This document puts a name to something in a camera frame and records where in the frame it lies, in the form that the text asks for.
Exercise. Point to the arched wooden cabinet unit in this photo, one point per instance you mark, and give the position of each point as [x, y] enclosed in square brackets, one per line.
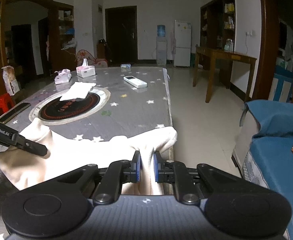
[54, 55]

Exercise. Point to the pink hanging garment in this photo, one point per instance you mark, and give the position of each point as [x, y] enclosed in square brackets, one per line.
[47, 43]

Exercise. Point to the pink tissue box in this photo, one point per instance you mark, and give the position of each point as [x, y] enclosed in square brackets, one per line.
[86, 71]

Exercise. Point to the red plastic stool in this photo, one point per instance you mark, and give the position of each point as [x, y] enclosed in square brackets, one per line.
[0, 103]

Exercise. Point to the white refrigerator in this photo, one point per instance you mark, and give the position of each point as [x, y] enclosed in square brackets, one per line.
[182, 42]

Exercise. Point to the small blue white packet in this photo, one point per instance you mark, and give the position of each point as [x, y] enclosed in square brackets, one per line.
[126, 66]

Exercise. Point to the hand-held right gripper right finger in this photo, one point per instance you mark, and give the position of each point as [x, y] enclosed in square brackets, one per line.
[157, 166]

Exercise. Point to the brown wooden side table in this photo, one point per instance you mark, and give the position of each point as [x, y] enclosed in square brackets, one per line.
[226, 55]

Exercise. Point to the dark wooden shelf cabinet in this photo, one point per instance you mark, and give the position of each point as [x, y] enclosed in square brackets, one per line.
[219, 30]

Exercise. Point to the dark wooden door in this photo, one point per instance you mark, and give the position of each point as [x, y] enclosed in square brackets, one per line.
[121, 35]

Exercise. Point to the pink children's play tent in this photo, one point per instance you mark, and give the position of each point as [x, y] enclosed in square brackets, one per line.
[82, 55]

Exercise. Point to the round built-in induction cooker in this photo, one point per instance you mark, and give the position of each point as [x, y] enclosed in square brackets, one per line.
[69, 111]

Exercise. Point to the white remote control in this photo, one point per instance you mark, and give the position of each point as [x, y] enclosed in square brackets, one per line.
[135, 81]

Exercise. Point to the black smartphone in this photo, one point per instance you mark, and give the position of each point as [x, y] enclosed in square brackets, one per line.
[16, 110]

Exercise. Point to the white printed paper sack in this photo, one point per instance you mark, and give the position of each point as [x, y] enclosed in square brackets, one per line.
[10, 80]

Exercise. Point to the water dispenser with blue bottle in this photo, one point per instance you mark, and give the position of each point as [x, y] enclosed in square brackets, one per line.
[161, 50]

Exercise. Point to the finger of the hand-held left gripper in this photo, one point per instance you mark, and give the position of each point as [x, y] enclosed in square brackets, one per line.
[34, 147]

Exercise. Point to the white tissue pack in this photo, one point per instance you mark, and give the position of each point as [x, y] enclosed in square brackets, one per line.
[62, 78]

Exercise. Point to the blue covered sofa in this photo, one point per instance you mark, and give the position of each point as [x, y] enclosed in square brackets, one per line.
[274, 155]

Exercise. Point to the white paper towel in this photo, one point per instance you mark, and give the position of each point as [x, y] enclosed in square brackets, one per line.
[77, 91]

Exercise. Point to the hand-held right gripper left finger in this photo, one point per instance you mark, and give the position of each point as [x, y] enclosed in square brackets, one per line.
[136, 166]

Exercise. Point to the blue storage cabinet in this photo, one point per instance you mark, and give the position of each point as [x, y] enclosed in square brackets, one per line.
[282, 87]

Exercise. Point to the cream knit garment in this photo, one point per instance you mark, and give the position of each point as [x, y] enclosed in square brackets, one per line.
[99, 152]

